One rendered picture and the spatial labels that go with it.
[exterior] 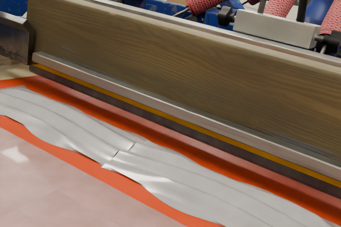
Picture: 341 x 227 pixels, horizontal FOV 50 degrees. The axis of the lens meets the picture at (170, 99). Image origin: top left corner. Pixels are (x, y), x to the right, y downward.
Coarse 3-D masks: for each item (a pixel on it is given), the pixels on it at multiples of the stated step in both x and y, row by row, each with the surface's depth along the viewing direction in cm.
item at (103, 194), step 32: (192, 160) 32; (224, 160) 34; (64, 192) 24; (96, 192) 25; (128, 192) 26; (288, 192) 30; (320, 192) 31; (0, 224) 20; (32, 224) 21; (64, 224) 21; (96, 224) 22; (128, 224) 22; (160, 224) 23; (192, 224) 24
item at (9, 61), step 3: (0, 57) 47; (3, 57) 48; (6, 57) 48; (0, 60) 47; (3, 60) 48; (6, 60) 48; (9, 60) 48; (12, 60) 49; (0, 63) 47; (3, 63) 48; (6, 63) 48; (9, 63) 49; (12, 63) 49; (15, 63) 49; (18, 63) 50
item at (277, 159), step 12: (60, 72) 43; (84, 84) 41; (120, 96) 39; (144, 108) 38; (180, 120) 36; (204, 132) 34; (240, 144) 33; (264, 156) 32; (300, 168) 30; (324, 180) 30; (336, 180) 29
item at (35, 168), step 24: (48, 96) 40; (72, 96) 42; (0, 120) 33; (120, 120) 38; (144, 120) 39; (0, 144) 29; (24, 144) 29; (48, 144) 30; (0, 168) 25; (24, 168) 26; (48, 168) 27; (72, 168) 27; (96, 168) 28; (0, 192) 23; (24, 192) 23; (48, 192) 24; (0, 216) 21
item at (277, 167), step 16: (64, 80) 43; (96, 96) 40; (144, 112) 38; (176, 128) 36; (208, 144) 35; (224, 144) 34; (256, 160) 32; (288, 176) 31; (304, 176) 30; (336, 192) 29
